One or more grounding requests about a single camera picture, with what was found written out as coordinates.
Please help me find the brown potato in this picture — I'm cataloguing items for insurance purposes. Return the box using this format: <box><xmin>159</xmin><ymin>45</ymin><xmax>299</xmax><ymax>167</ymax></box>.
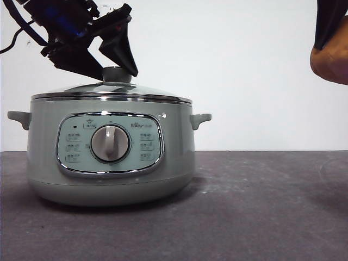
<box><xmin>309</xmin><ymin>19</ymin><xmax>348</xmax><ymax>85</ymax></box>

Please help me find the black cable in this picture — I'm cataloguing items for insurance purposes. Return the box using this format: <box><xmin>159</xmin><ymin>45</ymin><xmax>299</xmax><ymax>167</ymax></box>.
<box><xmin>0</xmin><ymin>24</ymin><xmax>29</xmax><ymax>54</ymax></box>
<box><xmin>4</xmin><ymin>0</ymin><xmax>44</xmax><ymax>46</ymax></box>

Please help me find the glass lid with green knob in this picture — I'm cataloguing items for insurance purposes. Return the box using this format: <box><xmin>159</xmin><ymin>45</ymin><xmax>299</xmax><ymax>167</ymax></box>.
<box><xmin>30</xmin><ymin>66</ymin><xmax>193</xmax><ymax>105</ymax></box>

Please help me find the sage green electric cooking pot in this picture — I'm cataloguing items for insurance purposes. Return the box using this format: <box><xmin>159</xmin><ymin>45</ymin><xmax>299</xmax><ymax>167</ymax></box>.
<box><xmin>7</xmin><ymin>98</ymin><xmax>212</xmax><ymax>208</ymax></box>

